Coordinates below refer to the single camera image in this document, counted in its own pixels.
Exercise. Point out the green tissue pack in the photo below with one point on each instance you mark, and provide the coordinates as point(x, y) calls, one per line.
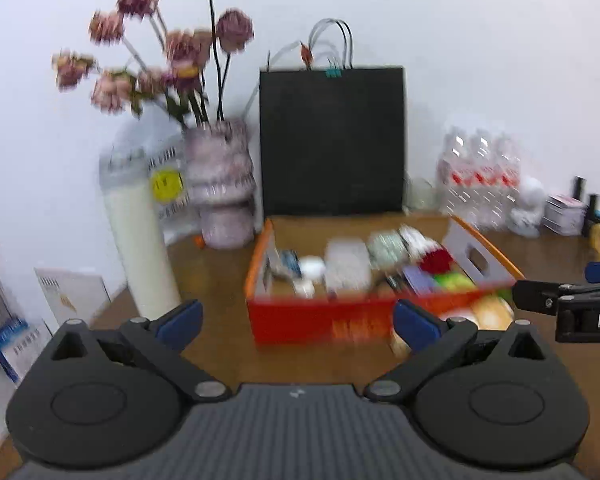
point(452, 280)

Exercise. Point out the thin twig with red bud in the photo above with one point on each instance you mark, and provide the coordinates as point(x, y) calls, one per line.
point(307, 52)

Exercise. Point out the cream thermos bottle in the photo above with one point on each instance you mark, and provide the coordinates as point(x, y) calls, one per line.
point(140, 250)

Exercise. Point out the yellow plush toy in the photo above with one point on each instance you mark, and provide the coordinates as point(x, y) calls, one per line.
point(492, 310)

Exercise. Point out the green binder clip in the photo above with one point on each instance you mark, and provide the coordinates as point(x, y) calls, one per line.
point(333, 73)

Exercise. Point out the clear smiley plastic bag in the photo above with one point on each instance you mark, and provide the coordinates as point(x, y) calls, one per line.
point(166, 185)

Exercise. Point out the pink textured vase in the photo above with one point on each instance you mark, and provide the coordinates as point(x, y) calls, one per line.
point(220, 185)

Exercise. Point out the colourful printed box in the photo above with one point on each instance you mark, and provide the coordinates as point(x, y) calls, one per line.
point(2, 330)

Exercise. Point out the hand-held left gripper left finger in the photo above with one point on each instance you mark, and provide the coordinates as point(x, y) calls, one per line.
point(182, 326)

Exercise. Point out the blue wrapper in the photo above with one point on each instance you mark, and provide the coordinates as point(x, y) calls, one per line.
point(287, 262)

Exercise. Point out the white tissue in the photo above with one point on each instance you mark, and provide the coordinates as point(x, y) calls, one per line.
point(416, 240)

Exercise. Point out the purple burlap pouch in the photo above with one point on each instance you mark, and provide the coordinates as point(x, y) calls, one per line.
point(420, 280)

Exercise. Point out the clear water bottle red label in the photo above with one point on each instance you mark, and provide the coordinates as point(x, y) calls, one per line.
point(482, 177)
point(509, 175)
point(455, 175)

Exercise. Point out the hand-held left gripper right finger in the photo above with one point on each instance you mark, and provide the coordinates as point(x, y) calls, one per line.
point(417, 327)

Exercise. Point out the red cardboard box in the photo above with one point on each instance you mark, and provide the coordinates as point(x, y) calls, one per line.
point(300, 320)

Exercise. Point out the white cardboard box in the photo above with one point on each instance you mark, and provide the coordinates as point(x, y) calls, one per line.
point(70, 290)

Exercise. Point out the tall black block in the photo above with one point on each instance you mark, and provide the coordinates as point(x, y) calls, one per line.
point(578, 187)

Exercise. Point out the bunch of dried pink roses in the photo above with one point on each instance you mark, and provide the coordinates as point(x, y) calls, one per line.
point(235, 30)

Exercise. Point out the white robot figure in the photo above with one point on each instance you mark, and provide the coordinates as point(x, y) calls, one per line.
point(527, 207)

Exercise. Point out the grey tin box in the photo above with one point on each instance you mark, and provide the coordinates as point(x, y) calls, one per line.
point(564, 215)

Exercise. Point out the red fuzzy item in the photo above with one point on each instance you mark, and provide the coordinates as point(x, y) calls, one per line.
point(437, 261)

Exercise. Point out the wooden desktop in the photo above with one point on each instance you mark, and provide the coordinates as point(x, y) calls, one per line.
point(215, 290)

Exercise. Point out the black paper bag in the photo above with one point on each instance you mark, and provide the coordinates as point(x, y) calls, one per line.
point(330, 145)

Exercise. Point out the iridescent plastic bag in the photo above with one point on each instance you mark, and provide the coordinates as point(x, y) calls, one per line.
point(387, 250)

